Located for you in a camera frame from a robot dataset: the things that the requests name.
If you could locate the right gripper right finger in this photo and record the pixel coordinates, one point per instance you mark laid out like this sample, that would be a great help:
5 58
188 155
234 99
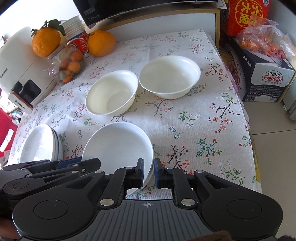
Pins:
180 184

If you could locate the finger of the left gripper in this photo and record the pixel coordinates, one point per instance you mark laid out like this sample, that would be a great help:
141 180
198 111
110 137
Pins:
43 165
83 168

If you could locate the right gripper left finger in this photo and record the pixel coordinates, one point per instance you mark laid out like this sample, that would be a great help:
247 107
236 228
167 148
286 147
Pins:
122 180

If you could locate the plain white plate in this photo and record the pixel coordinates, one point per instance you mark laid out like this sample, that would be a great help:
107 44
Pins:
43 143

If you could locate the small white bowl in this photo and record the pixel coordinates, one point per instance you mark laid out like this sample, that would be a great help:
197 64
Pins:
119 145

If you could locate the large white bowl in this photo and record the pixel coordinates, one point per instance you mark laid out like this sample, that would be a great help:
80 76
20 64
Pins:
112 94
170 77

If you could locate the red plastic chair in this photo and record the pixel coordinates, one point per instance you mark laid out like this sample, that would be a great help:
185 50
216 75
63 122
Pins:
7 132

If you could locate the white air fryer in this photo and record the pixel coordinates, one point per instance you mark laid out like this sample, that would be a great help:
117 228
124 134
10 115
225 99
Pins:
25 77

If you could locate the floral tablecloth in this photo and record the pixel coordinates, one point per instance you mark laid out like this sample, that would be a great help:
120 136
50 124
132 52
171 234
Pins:
206 129

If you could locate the glass jar of small oranges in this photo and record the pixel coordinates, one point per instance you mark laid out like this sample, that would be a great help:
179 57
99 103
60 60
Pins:
66 63

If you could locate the red paper cup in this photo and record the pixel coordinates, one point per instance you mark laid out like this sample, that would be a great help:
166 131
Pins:
79 43

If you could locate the orange with leaves on jar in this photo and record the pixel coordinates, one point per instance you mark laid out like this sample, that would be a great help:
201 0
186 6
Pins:
46 39

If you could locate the large orange on table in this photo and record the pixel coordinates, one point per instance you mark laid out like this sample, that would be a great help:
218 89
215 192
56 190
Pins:
101 43

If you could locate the Ganten water carton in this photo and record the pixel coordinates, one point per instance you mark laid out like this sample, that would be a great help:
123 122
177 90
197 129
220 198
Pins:
258 77

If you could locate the stack of paper cups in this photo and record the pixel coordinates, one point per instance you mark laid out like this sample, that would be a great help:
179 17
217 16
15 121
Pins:
73 27

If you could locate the white refrigerator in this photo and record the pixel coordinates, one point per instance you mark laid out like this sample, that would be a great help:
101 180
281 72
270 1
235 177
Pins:
289 100

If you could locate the white wooden shelf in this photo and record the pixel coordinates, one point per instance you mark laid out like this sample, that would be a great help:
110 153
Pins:
163 20

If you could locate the black microwave oven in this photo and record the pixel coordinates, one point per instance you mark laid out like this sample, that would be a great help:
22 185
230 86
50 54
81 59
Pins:
94 11

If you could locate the bag of small oranges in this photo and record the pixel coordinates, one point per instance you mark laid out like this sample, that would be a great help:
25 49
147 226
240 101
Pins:
263 36

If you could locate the red gift box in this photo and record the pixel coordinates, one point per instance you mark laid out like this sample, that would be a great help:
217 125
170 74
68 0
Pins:
238 13

